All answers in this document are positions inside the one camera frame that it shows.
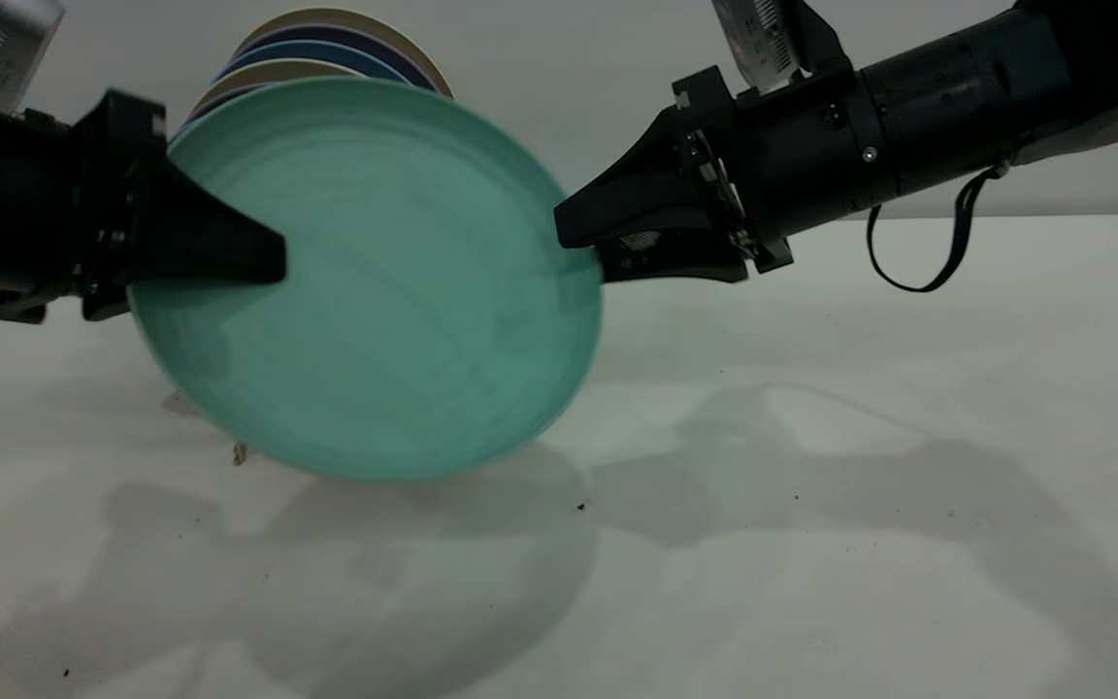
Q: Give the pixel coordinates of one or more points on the beige plastic plate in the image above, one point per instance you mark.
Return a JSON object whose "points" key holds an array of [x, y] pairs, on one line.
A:
{"points": [[268, 71], [345, 16]]}

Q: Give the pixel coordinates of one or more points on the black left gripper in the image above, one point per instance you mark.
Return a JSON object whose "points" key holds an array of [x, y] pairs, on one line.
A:
{"points": [[25, 204]]}

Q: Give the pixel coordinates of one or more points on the dark purple plate lavender rim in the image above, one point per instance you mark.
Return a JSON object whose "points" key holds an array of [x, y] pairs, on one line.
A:
{"points": [[345, 34], [224, 97]]}

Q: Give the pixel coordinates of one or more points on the teal blue plastic plate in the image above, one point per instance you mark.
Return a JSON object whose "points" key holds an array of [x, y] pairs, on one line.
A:
{"points": [[326, 53]]}

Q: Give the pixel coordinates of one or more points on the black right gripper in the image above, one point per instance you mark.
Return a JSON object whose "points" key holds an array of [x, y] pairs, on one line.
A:
{"points": [[802, 155]]}

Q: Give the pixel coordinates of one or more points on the green plastic plate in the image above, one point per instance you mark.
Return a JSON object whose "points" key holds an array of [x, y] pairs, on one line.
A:
{"points": [[404, 311]]}

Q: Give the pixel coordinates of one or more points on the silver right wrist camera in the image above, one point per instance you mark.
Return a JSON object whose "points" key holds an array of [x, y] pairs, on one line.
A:
{"points": [[758, 39]]}

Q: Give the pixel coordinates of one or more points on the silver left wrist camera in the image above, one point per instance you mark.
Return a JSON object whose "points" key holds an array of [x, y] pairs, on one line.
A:
{"points": [[6, 49]]}

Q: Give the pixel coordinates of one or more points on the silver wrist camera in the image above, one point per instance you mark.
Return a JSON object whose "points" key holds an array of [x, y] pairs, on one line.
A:
{"points": [[758, 39], [6, 49]]}

